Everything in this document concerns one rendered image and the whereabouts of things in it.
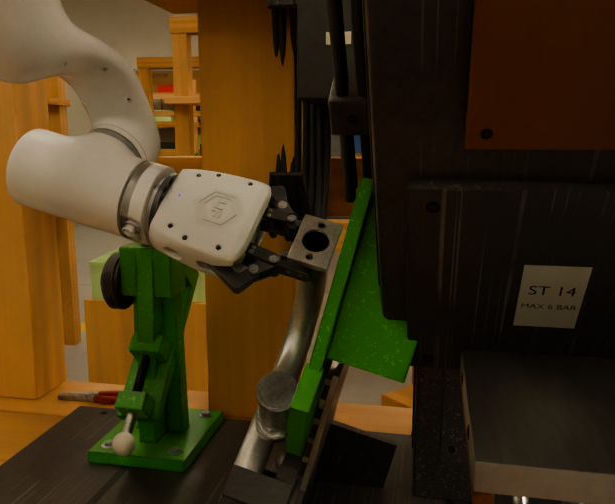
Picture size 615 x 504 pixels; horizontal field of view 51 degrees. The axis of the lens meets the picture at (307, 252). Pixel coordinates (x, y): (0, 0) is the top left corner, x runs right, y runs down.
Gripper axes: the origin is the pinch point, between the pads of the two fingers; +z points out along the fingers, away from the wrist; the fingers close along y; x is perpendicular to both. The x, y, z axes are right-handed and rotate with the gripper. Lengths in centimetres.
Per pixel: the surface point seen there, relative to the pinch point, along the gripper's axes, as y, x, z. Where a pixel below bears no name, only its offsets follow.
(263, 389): -15.0, -0.2, 1.1
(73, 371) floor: 61, 294, -147
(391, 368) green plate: -10.5, -2.9, 11.0
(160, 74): 675, 686, -453
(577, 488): -21.0, -19.0, 21.4
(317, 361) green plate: -12.1, -3.1, 4.9
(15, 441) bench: -20, 39, -35
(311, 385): -14.1, -2.6, 5.1
